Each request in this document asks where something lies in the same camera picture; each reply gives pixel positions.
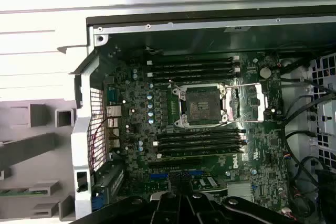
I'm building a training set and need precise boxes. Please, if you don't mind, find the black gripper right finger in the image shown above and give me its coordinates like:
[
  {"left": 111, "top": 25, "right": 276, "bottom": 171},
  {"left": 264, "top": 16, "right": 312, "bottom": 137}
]
[{"left": 183, "top": 173, "right": 301, "bottom": 224}]

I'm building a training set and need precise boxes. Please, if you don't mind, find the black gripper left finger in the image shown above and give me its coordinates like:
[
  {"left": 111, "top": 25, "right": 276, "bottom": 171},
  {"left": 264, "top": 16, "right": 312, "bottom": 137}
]
[{"left": 68, "top": 173, "right": 184, "bottom": 224}]

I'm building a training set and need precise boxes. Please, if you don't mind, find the thin metal locking lever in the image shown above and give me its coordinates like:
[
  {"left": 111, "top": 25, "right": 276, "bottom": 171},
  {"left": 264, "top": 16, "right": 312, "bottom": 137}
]
[{"left": 194, "top": 122, "right": 239, "bottom": 134}]

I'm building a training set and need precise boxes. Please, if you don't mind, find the metal socket cover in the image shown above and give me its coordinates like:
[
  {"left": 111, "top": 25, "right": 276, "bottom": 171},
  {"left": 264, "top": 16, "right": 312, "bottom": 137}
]
[{"left": 223, "top": 82, "right": 269, "bottom": 123}]

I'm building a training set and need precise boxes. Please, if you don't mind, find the CPU socket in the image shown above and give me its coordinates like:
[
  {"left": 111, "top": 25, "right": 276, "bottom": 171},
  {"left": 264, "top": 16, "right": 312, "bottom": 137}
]
[{"left": 172, "top": 83, "right": 229, "bottom": 128}]

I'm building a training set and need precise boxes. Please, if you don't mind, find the blue expansion slot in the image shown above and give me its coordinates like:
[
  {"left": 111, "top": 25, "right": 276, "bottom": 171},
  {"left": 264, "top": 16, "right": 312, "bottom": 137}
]
[{"left": 150, "top": 170, "right": 203, "bottom": 177}]

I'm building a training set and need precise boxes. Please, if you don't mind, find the silver finned heat sink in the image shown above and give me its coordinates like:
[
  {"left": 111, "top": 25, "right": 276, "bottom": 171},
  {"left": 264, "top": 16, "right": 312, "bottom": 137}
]
[{"left": 227, "top": 182, "right": 255, "bottom": 201}]

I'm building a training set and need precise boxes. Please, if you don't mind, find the black RAM slot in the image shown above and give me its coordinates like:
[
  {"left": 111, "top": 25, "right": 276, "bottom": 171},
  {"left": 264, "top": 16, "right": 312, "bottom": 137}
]
[
  {"left": 146, "top": 68, "right": 240, "bottom": 77},
  {"left": 156, "top": 136, "right": 247, "bottom": 144},
  {"left": 152, "top": 74, "right": 234, "bottom": 83},
  {"left": 156, "top": 148, "right": 245, "bottom": 159},
  {"left": 146, "top": 55, "right": 240, "bottom": 64},
  {"left": 156, "top": 129, "right": 246, "bottom": 137},
  {"left": 152, "top": 141, "right": 247, "bottom": 151},
  {"left": 151, "top": 62, "right": 236, "bottom": 70}
]

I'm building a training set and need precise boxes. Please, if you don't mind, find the green motherboard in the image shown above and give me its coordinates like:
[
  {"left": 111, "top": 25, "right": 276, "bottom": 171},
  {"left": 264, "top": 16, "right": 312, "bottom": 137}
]
[{"left": 103, "top": 50, "right": 291, "bottom": 210}]

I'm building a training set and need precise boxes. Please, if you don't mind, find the silver rear port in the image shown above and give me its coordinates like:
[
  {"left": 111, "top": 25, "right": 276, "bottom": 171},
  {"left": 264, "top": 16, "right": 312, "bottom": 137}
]
[{"left": 106, "top": 105, "right": 122, "bottom": 118}]

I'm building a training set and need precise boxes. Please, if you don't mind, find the black PC case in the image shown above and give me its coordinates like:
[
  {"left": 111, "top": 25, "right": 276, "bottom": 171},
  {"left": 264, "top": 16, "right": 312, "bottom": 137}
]
[{"left": 70, "top": 3, "right": 336, "bottom": 224}]

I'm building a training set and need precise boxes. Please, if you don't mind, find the blue serial port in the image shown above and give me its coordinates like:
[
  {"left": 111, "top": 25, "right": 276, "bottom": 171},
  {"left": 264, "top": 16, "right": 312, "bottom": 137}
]
[{"left": 107, "top": 87, "right": 118, "bottom": 105}]

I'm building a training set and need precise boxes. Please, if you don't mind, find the silver coin battery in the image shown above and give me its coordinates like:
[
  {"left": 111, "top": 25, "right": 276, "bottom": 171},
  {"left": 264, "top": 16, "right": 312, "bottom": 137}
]
[{"left": 259, "top": 66, "right": 272, "bottom": 79}]

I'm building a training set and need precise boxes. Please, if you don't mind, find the green RAM stick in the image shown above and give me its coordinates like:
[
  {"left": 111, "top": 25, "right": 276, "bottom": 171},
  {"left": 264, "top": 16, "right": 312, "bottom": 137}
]
[{"left": 0, "top": 189, "right": 36, "bottom": 196}]

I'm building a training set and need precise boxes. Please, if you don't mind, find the metal drive cage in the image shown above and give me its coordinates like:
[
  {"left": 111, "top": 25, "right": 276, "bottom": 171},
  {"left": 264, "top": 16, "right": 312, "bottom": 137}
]
[{"left": 308, "top": 52, "right": 336, "bottom": 168}]

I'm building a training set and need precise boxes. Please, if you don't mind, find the grey parts rack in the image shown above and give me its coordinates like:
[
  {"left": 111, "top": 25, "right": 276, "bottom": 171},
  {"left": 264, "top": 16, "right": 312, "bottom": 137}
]
[{"left": 0, "top": 99, "right": 77, "bottom": 222}]

